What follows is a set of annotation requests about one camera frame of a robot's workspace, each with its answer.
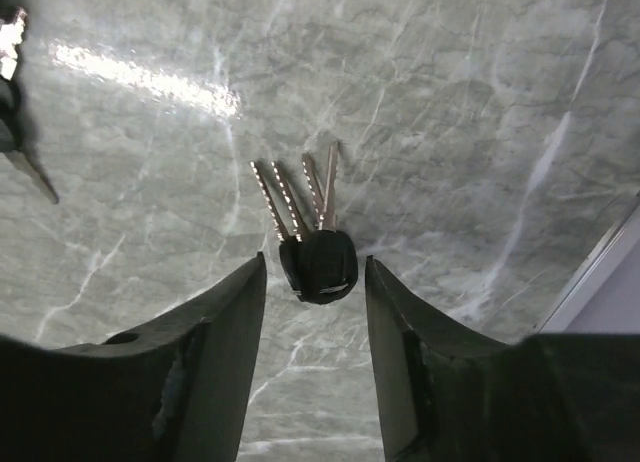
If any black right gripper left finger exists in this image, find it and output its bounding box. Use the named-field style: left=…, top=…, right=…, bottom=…
left=1, top=255, right=266, bottom=461

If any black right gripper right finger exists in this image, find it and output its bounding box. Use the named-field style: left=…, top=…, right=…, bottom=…
left=365, top=259, right=639, bottom=461

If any orange padlock with keys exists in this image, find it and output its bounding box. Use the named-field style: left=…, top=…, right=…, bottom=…
left=1, top=6, right=59, bottom=204

